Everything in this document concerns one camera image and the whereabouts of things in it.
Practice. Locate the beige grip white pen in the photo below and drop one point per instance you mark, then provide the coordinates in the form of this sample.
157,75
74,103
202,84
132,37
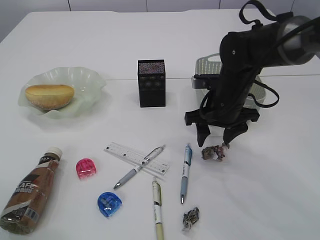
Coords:
157,209

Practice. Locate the brown coffee bottle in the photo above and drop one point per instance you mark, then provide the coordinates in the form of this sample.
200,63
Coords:
27,203

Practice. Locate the paper scrap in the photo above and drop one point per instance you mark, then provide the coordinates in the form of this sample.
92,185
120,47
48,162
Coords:
190,218
216,152

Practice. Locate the pale green plastic basket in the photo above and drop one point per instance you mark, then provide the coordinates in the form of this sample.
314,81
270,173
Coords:
212,64

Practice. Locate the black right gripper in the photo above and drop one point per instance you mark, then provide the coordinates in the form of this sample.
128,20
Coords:
223,106

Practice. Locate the blue white grey-grip pen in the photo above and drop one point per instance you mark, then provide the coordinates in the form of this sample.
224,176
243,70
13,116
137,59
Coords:
185,173

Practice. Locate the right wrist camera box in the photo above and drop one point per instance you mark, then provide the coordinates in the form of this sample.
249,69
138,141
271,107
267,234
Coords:
205,81

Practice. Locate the sugared bread bun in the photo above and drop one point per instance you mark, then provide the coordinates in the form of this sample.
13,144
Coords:
49,96

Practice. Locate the blue pencil sharpener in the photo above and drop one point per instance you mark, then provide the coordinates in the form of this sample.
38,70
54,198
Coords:
108,203

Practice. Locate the clear plastic ruler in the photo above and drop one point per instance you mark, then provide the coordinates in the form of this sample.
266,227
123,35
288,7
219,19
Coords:
150,162

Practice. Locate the black mesh pen holder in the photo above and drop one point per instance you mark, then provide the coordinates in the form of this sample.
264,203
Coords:
151,75

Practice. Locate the pale green wavy glass plate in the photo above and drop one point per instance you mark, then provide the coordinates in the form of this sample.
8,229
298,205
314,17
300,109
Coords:
87,85

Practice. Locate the pink pencil sharpener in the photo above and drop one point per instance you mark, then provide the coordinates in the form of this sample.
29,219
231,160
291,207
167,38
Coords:
85,168

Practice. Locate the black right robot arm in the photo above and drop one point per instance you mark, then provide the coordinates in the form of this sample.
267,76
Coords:
291,42

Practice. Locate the grey grip silver pen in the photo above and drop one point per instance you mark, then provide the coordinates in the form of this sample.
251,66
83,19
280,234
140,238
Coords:
135,170

